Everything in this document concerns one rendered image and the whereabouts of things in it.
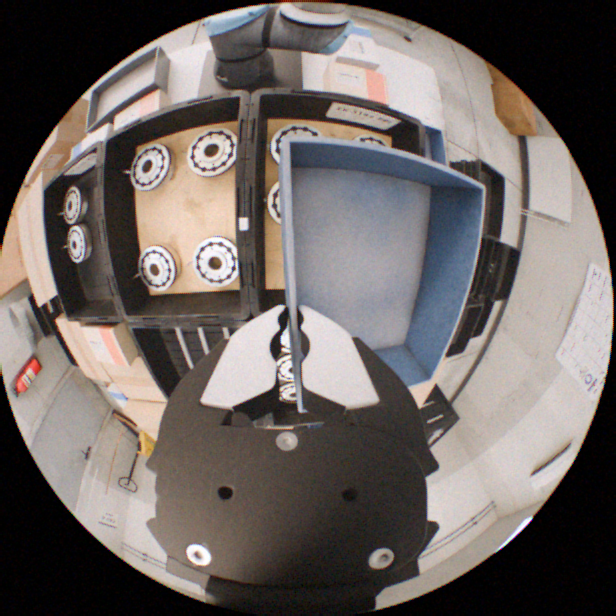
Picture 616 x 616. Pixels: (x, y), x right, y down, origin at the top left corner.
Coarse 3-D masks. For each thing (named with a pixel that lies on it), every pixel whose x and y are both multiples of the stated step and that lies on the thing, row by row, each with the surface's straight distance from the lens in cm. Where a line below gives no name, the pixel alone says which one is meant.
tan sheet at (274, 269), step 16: (272, 128) 44; (320, 128) 45; (336, 128) 46; (352, 128) 47; (272, 160) 41; (272, 176) 41; (272, 224) 40; (272, 240) 41; (272, 256) 41; (272, 272) 42; (272, 288) 44
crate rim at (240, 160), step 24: (216, 96) 38; (240, 96) 37; (144, 120) 43; (240, 120) 34; (240, 144) 32; (240, 168) 31; (240, 192) 31; (240, 216) 31; (240, 240) 31; (240, 288) 33; (216, 312) 37; (240, 312) 36
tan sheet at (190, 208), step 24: (144, 144) 54; (168, 144) 50; (144, 192) 51; (168, 192) 47; (192, 192) 44; (216, 192) 42; (144, 216) 50; (168, 216) 46; (192, 216) 44; (216, 216) 42; (144, 240) 51; (168, 240) 47; (192, 240) 44; (192, 264) 46; (168, 288) 51; (192, 288) 48; (216, 288) 45
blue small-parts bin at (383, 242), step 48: (288, 144) 10; (336, 144) 11; (288, 192) 10; (336, 192) 17; (384, 192) 19; (432, 192) 22; (480, 192) 18; (288, 240) 10; (336, 240) 17; (384, 240) 19; (432, 240) 22; (480, 240) 18; (288, 288) 11; (336, 288) 19; (384, 288) 21; (432, 288) 22; (384, 336) 24; (432, 336) 22
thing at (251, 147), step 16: (256, 96) 36; (304, 96) 37; (320, 96) 37; (336, 96) 37; (256, 112) 34; (384, 112) 40; (400, 112) 42; (256, 128) 33; (256, 144) 32; (256, 272) 32; (256, 288) 33; (256, 304) 34
